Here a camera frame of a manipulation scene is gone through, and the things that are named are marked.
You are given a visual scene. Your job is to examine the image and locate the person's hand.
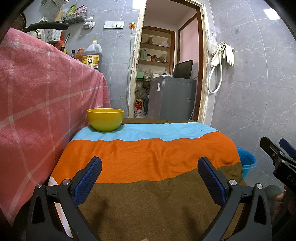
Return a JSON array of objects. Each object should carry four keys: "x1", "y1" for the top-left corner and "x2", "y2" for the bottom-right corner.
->
[{"x1": 271, "y1": 185, "x2": 287, "y2": 221}]

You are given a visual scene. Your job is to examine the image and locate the blue plastic basin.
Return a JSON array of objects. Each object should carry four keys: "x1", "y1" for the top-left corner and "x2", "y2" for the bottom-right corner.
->
[{"x1": 236, "y1": 147, "x2": 257, "y2": 179}]

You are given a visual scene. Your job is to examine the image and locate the striped blue orange brown cloth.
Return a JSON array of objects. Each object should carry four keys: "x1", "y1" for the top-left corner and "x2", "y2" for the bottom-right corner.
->
[{"x1": 49, "y1": 123, "x2": 244, "y2": 240}]

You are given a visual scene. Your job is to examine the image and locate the grey refrigerator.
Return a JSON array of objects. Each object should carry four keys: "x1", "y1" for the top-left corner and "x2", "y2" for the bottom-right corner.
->
[{"x1": 147, "y1": 76, "x2": 196, "y2": 122}]

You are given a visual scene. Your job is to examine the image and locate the yellow plastic bowl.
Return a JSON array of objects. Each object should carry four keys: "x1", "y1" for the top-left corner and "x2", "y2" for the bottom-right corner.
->
[{"x1": 87, "y1": 108, "x2": 125, "y2": 132}]

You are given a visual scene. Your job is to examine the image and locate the black monitor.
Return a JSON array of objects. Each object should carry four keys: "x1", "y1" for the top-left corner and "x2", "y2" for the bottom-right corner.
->
[{"x1": 173, "y1": 60, "x2": 193, "y2": 79}]

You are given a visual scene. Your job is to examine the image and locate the pink plaid cloth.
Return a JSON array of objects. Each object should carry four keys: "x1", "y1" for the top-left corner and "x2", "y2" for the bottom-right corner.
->
[{"x1": 1, "y1": 28, "x2": 110, "y2": 224}]

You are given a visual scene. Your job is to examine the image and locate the red white sack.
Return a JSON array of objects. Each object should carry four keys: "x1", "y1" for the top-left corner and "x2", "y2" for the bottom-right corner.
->
[{"x1": 134, "y1": 99, "x2": 144, "y2": 118}]

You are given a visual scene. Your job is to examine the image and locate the green box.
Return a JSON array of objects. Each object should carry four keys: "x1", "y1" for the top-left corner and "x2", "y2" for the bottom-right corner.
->
[{"x1": 137, "y1": 71, "x2": 144, "y2": 79}]

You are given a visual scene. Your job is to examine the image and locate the wooden shelf unit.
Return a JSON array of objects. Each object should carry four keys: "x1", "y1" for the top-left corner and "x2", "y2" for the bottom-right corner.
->
[{"x1": 138, "y1": 26, "x2": 176, "y2": 74}]

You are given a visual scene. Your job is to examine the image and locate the large oil jug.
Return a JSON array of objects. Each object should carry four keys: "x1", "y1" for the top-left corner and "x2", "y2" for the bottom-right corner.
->
[{"x1": 81, "y1": 40, "x2": 102, "y2": 71}]

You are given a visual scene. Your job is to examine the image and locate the dark sauce bottles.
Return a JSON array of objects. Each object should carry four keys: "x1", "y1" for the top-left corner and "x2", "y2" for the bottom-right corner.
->
[{"x1": 61, "y1": 33, "x2": 86, "y2": 61}]

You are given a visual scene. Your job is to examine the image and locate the white hose with gloves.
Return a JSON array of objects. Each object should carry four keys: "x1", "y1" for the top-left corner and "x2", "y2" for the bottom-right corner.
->
[{"x1": 207, "y1": 41, "x2": 235, "y2": 95}]

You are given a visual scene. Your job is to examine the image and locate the white wall switches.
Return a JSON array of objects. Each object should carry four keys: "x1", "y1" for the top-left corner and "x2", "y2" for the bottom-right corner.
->
[{"x1": 103, "y1": 21, "x2": 125, "y2": 29}]

